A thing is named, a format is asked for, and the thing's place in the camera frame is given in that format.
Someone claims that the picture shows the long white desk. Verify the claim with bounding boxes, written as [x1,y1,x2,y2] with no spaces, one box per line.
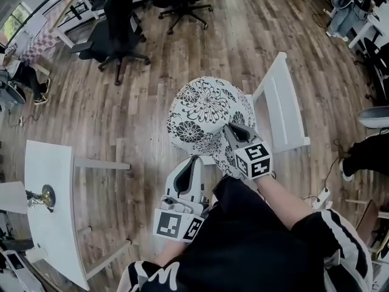
[38,0,102,49]

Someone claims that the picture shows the white wooden chair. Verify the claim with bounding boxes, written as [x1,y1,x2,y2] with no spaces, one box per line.
[194,51,311,167]

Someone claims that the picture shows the brown wooden board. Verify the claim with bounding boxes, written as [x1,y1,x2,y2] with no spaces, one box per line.
[354,198,381,246]

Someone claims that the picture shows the person's right forearm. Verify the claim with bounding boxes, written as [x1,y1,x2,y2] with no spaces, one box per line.
[256,172,317,234]

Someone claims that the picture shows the white device with dark screen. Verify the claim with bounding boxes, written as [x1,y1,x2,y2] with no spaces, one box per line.
[0,247,47,292]

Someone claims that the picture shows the dark floor cable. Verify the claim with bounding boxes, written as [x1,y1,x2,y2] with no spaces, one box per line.
[321,137,348,192]

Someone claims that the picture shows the brass lamp with white shade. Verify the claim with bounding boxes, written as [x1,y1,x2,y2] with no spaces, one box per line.
[0,181,57,215]

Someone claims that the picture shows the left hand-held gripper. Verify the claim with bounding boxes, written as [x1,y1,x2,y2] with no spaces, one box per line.
[151,156,211,243]

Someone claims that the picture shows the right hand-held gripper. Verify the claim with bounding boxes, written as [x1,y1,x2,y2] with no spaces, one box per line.
[224,122,273,181]

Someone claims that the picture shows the pink checked cloth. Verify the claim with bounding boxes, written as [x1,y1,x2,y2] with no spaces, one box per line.
[25,28,62,64]

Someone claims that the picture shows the person's left forearm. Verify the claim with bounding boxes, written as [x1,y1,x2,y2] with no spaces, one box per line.
[151,239,190,268]

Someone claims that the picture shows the grey jeans on chair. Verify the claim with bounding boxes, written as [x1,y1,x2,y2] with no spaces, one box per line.
[326,7,369,39]

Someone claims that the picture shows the white black floral round cushion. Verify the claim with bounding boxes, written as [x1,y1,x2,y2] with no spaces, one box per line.
[166,76,258,179]

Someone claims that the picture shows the person's black white-striped top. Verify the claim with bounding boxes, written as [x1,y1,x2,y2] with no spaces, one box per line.
[117,175,375,292]

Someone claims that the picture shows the white desk with metal legs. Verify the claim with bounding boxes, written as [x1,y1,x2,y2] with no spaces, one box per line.
[24,139,132,291]

